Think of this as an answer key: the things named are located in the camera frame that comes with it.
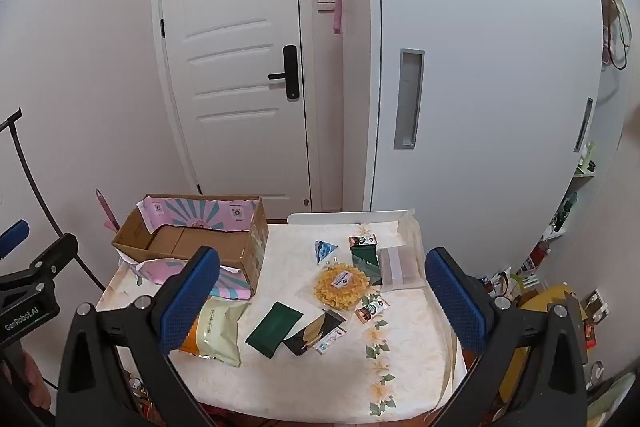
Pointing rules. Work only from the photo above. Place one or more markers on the green upright packet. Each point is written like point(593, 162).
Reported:
point(365, 262)

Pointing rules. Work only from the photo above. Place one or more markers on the white shelf with bottles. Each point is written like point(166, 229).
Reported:
point(585, 167)

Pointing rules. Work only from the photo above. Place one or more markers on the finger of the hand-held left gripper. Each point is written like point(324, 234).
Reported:
point(57, 249)
point(14, 234)

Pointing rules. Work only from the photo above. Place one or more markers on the dark green flat packet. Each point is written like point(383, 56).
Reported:
point(272, 329)

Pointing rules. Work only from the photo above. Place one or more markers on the floral cream tablecloth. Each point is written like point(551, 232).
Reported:
point(300, 387)

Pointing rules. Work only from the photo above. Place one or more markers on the white plastic table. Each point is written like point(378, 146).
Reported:
point(325, 217)

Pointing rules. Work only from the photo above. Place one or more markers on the pink hanging strip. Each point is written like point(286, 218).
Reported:
point(338, 19)

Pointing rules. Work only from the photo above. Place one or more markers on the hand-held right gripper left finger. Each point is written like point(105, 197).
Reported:
point(192, 302)

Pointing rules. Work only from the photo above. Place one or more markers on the person's left hand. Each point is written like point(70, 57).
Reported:
point(36, 377)

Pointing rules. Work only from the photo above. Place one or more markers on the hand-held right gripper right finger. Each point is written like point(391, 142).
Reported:
point(455, 302)

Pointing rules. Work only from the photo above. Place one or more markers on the white panelled door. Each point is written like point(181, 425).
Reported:
point(225, 57)

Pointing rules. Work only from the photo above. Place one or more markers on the brown cardboard box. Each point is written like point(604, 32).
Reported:
point(210, 244)

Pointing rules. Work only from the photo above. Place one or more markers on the white light switch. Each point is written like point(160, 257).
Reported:
point(326, 2)

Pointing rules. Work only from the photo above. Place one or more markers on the orange and cream chip bag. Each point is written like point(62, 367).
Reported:
point(215, 332)

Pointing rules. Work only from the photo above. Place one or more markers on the black and gold packet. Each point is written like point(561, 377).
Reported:
point(307, 334)

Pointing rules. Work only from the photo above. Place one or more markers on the pile of household items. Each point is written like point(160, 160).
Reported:
point(592, 307)

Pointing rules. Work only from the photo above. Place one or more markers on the pink printed cardboard sheet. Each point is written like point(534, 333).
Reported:
point(165, 269)
point(200, 213)

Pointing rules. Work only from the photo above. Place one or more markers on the small white sachet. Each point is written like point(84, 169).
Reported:
point(330, 340)

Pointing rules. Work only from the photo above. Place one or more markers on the small brown coffee sachet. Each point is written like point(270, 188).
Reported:
point(370, 308)
point(362, 241)

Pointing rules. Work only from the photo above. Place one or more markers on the yellow waffle cookie packet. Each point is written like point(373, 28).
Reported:
point(340, 287)

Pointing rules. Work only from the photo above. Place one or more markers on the white sliding cabinet door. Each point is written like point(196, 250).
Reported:
point(500, 57)

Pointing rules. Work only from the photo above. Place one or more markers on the blue triangular packet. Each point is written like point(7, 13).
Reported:
point(324, 251)

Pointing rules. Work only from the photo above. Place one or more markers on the translucent white box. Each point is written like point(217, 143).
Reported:
point(400, 267)

